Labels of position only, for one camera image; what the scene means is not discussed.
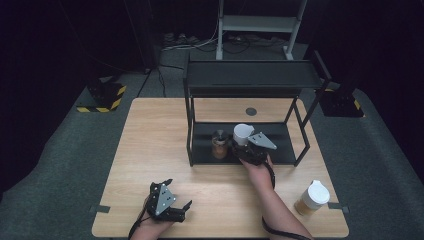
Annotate power strip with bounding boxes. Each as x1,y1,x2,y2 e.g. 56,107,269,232
162,32,202,48

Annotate black yellow striped stand base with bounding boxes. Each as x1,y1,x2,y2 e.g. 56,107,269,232
320,87,366,119
76,77,128,114

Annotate person's right hand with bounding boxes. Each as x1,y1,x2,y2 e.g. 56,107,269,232
239,154,276,193

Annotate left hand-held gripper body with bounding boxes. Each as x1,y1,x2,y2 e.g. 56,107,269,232
145,181,186,223

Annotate left hand-held gripper cable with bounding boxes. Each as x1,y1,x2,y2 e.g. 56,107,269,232
127,196,152,240

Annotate white-lidded jar tan powder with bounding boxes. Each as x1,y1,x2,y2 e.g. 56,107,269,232
293,179,331,216

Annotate black metal shelf rack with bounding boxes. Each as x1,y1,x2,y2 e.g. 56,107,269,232
182,50,333,168

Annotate grey table bracket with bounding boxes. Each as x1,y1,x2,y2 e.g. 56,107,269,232
89,204,111,214
327,201,351,215

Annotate white cup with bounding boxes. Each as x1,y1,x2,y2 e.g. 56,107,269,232
232,123,255,148

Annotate black-lidded glass jar brown powder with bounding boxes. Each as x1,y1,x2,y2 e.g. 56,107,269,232
211,129,230,160

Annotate grey metal stand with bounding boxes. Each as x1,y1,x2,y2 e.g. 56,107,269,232
215,0,309,62

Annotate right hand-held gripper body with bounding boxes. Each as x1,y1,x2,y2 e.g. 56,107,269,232
232,131,278,167

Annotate person's left hand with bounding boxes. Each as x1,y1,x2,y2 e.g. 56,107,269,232
129,215,175,240

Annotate black floor cable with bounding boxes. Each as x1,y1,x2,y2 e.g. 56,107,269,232
136,63,185,98

